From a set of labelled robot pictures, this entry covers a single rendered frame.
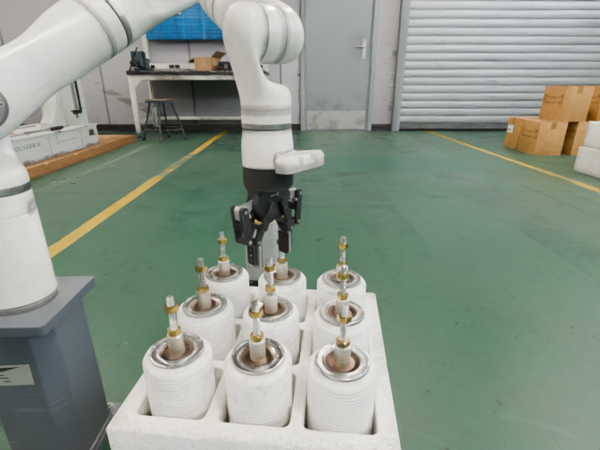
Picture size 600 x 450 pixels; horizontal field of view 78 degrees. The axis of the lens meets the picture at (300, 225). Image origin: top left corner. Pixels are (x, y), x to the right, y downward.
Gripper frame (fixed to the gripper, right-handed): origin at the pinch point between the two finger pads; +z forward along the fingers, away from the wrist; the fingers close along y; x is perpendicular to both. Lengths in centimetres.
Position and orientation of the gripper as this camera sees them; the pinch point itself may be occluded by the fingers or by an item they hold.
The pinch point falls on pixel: (270, 251)
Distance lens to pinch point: 60.0
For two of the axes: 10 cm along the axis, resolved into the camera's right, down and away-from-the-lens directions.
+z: 0.0, 9.4, 3.5
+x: 8.0, 2.1, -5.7
